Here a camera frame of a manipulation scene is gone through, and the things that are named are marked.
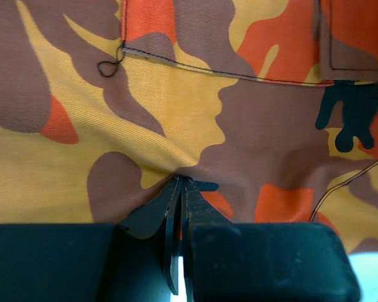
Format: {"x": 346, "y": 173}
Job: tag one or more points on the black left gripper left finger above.
{"x": 133, "y": 260}

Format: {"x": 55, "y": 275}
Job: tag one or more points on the orange camouflage trousers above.
{"x": 270, "y": 106}

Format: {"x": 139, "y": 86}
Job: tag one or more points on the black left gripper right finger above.
{"x": 226, "y": 261}

